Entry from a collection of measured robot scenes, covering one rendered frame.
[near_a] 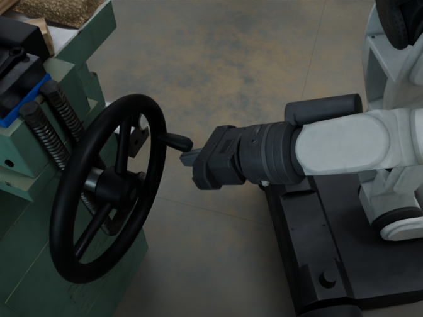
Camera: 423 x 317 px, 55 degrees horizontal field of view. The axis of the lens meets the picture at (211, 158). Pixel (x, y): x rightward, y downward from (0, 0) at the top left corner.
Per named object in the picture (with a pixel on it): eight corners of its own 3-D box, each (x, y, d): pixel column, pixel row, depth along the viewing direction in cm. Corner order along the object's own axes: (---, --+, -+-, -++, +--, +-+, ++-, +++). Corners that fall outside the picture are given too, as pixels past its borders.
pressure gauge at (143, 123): (143, 141, 92) (138, 117, 85) (128, 136, 93) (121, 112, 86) (155, 122, 95) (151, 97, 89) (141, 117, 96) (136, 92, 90)
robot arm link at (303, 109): (299, 182, 62) (376, 182, 56) (264, 185, 54) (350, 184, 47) (296, 109, 63) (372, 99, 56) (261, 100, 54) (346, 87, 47)
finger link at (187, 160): (179, 151, 68) (208, 150, 64) (187, 165, 69) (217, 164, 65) (174, 158, 67) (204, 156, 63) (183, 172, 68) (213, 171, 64)
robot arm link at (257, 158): (210, 207, 63) (279, 210, 56) (180, 163, 58) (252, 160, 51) (240, 153, 71) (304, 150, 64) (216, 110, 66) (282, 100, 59)
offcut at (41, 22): (34, 59, 65) (24, 38, 61) (31, 42, 67) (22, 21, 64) (55, 55, 65) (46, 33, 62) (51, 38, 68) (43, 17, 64)
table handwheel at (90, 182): (102, 316, 64) (41, 231, 40) (-1, 269, 68) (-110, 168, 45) (180, 175, 80) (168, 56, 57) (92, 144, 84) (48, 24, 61)
